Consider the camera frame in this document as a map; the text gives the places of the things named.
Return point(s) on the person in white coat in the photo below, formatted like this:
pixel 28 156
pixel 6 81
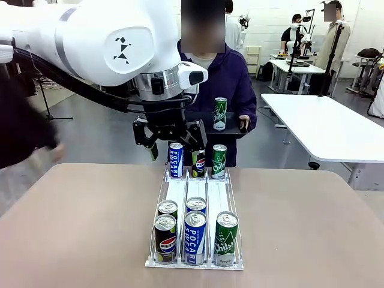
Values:
pixel 232 30

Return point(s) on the black rectangular serving tray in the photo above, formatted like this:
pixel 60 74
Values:
pixel 232 123

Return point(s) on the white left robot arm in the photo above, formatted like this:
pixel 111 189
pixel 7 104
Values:
pixel 90 39

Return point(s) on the person in beige jacket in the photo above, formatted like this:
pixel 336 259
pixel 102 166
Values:
pixel 334 42

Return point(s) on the chair with dark bag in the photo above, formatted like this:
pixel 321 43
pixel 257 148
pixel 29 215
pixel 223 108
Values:
pixel 367 67

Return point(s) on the blue Pocari Sweat can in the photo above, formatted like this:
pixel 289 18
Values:
pixel 195 243
pixel 176 163
pixel 196 204

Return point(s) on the large white table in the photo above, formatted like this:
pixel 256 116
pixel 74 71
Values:
pixel 330 126

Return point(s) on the bystander's blurred hand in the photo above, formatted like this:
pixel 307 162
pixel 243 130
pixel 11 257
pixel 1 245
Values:
pixel 59 151

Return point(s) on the green-tipped black left gripper finger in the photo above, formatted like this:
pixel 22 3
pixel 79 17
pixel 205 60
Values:
pixel 141 132
pixel 197 135

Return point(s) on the black Pepsi can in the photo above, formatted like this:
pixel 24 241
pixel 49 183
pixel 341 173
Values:
pixel 198 168
pixel 168 206
pixel 165 243

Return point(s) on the person in purple jacket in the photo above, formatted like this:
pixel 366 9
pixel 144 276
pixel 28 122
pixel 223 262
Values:
pixel 231 78

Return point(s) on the person in black t-shirt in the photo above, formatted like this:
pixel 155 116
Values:
pixel 289 33

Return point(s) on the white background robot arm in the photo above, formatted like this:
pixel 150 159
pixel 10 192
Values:
pixel 244 21

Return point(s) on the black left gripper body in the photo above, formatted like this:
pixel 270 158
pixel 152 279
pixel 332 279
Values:
pixel 165 123

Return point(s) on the person's left forearm purple sleeve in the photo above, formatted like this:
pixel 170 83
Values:
pixel 249 102

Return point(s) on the tall black camera tripod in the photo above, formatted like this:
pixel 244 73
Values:
pixel 331 60

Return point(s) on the person's left hand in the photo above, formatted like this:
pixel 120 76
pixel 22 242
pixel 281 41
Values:
pixel 245 123

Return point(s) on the white panel with black frame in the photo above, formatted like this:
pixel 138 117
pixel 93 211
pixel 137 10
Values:
pixel 376 105

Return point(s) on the white drawer unit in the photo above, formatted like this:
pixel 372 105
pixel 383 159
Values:
pixel 253 58

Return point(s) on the black stand with white robot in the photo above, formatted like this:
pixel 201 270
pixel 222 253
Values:
pixel 295 54

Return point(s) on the bystander in dark top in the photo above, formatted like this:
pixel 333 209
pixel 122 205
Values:
pixel 21 120

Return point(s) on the white background work table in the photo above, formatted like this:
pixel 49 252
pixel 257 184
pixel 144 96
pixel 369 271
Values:
pixel 303 67

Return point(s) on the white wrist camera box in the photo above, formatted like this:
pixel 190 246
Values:
pixel 193 75

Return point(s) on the black tripod floor stand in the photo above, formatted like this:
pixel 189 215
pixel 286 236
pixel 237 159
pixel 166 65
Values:
pixel 49 115

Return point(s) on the green Chilsung cider can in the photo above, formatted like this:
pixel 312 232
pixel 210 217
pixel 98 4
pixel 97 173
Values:
pixel 226 243
pixel 220 115
pixel 219 163

